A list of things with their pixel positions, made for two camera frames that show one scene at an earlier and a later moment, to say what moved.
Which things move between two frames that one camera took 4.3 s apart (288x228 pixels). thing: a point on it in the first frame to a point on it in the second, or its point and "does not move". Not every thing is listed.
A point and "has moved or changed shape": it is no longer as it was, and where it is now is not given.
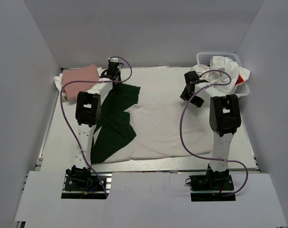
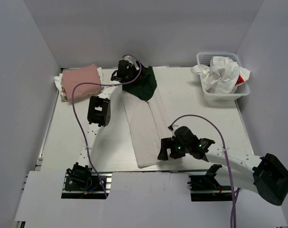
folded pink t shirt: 88,73 does not move
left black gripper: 119,80 to 132,67
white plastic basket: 242,89 does not move
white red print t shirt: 224,74 does not move
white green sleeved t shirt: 122,133 has moved or changed shape
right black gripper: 198,101 to 166,143
